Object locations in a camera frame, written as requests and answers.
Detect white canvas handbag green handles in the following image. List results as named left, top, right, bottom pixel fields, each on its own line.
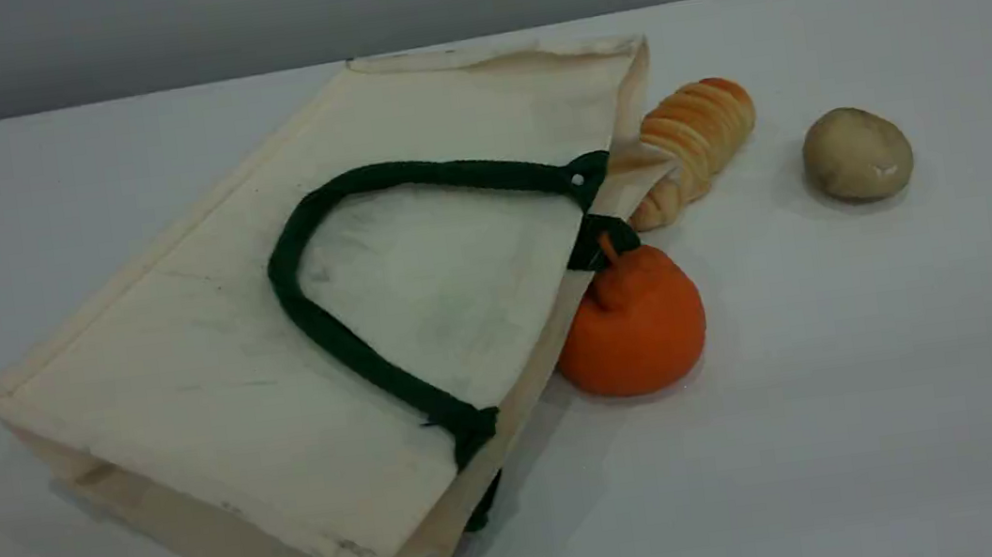
left=0, top=20, right=726, bottom=557

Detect round tan potato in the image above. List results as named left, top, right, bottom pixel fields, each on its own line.
left=797, top=100, right=921, bottom=210

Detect orange toy pumpkin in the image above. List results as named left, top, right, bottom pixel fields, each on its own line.
left=542, top=221, right=717, bottom=407

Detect ridged orange bread roll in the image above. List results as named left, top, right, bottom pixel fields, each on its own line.
left=613, top=72, right=770, bottom=235

